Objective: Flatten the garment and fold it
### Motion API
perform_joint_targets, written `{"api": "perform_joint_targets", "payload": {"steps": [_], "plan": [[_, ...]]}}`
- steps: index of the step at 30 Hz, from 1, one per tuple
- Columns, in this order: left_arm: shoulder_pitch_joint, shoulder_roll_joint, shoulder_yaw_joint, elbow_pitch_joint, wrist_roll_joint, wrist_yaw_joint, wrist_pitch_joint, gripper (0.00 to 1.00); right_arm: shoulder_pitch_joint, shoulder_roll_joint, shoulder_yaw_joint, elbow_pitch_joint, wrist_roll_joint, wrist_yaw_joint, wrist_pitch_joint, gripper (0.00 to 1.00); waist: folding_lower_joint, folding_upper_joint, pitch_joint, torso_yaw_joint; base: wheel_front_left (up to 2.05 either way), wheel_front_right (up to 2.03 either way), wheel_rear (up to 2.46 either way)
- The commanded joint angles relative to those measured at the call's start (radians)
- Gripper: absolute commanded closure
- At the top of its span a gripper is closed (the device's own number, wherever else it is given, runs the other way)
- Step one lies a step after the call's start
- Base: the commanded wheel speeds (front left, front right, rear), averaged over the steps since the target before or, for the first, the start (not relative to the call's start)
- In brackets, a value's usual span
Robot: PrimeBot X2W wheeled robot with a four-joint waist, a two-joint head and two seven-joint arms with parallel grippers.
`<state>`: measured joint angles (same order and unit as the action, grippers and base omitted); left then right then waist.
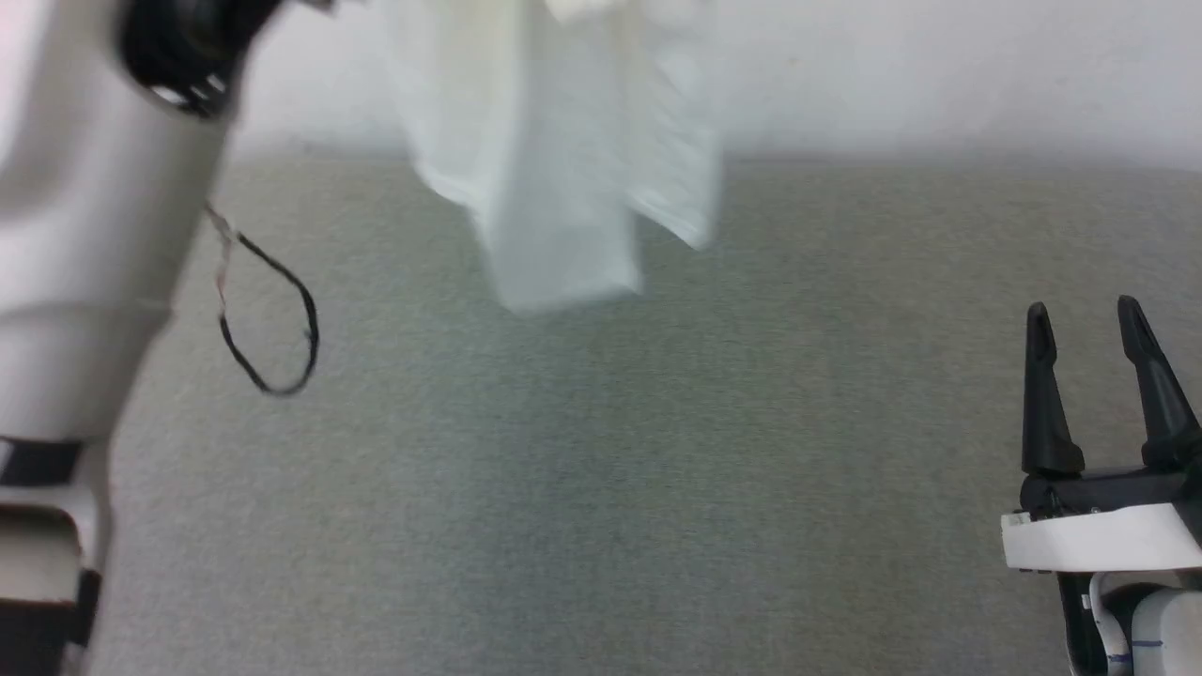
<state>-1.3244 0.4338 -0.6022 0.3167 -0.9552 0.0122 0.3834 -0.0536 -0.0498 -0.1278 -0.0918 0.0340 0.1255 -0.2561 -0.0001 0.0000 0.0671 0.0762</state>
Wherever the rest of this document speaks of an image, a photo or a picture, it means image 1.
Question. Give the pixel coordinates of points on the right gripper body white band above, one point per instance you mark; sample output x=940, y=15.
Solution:
x=1108, y=535

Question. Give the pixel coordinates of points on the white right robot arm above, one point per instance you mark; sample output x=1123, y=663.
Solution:
x=1169, y=629

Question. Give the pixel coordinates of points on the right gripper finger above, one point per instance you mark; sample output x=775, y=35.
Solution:
x=1160, y=394
x=1045, y=413

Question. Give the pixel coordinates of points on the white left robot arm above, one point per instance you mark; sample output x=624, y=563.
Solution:
x=84, y=244

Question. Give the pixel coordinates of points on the white long-sleeve shirt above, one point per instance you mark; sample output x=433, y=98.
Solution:
x=554, y=160

